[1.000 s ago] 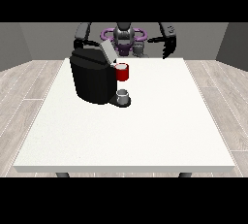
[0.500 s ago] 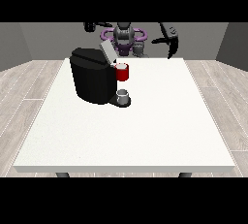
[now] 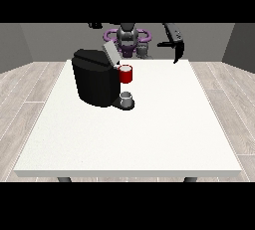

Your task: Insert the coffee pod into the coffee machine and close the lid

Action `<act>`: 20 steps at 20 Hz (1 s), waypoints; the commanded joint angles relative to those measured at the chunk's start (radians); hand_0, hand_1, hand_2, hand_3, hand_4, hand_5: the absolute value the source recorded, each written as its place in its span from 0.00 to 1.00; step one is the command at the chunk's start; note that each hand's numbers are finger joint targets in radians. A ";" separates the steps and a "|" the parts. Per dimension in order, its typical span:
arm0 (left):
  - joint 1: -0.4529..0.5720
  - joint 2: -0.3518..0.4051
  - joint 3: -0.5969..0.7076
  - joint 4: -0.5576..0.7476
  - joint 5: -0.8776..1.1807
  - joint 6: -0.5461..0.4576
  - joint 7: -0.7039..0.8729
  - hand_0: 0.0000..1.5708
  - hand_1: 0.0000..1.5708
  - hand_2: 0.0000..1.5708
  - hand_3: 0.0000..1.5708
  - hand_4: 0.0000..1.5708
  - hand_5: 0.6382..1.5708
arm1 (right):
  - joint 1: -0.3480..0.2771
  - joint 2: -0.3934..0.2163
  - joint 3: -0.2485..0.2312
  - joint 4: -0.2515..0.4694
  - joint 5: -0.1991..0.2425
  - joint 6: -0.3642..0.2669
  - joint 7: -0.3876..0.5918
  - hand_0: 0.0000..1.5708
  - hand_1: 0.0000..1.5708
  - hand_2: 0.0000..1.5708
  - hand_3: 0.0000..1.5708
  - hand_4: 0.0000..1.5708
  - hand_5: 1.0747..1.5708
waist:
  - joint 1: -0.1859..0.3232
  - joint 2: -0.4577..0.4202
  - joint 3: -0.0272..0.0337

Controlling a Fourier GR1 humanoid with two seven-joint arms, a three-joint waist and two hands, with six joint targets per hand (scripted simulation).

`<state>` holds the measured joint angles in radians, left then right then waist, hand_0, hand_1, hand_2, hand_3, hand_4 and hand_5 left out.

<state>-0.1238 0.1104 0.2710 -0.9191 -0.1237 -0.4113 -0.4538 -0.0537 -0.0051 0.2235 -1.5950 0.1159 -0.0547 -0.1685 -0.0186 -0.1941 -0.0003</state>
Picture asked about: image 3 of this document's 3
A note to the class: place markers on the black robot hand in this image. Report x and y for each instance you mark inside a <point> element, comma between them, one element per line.
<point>95,25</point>
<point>178,40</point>

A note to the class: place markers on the pale grey machine lid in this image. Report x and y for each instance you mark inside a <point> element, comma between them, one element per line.
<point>111,53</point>

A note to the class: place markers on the small grey coffee pod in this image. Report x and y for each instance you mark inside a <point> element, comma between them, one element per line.
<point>142,51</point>

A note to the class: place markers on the black coffee machine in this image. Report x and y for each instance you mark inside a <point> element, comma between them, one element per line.
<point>94,81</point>

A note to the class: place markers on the red pod holder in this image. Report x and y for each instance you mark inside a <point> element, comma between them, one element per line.
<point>126,75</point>

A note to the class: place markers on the grey robot trunk purple rings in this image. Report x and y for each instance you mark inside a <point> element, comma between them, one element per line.
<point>126,35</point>

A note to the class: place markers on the small grey cup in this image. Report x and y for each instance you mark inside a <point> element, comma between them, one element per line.
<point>126,100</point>

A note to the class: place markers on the dark table leg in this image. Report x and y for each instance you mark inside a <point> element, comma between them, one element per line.
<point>64,179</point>
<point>190,179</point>

